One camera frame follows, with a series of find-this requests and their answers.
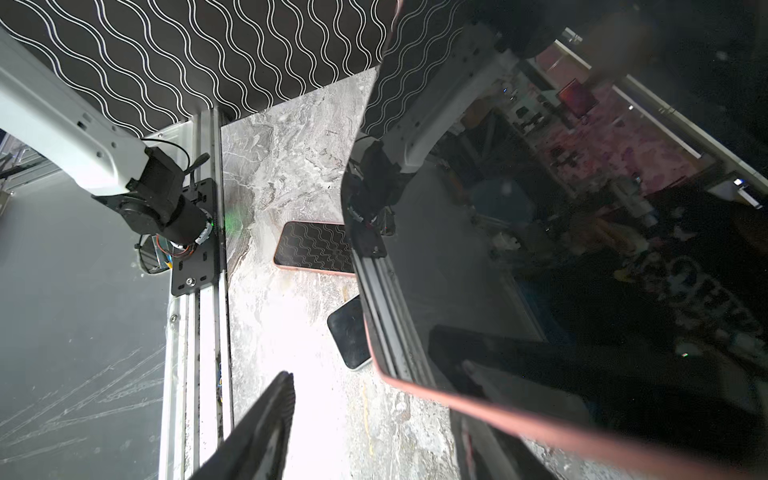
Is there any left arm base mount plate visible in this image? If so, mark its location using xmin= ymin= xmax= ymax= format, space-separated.
xmin=170 ymin=178 xmax=220 ymax=297

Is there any aluminium front rail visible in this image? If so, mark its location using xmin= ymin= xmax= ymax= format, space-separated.
xmin=157 ymin=107 xmax=235 ymax=479

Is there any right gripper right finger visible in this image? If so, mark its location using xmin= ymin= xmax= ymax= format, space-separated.
xmin=449 ymin=413 xmax=556 ymax=480

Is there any black phone middle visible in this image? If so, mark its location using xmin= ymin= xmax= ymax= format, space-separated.
xmin=327 ymin=296 xmax=371 ymax=370

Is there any black phone pink case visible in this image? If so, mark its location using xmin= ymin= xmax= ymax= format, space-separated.
xmin=273 ymin=221 xmax=354 ymax=275

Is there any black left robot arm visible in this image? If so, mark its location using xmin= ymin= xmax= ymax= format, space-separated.
xmin=1 ymin=32 xmax=213 ymax=247

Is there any black smartphone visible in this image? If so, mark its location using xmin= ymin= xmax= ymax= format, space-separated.
xmin=342 ymin=1 xmax=767 ymax=473

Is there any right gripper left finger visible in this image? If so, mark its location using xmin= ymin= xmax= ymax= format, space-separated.
xmin=191 ymin=371 xmax=296 ymax=480

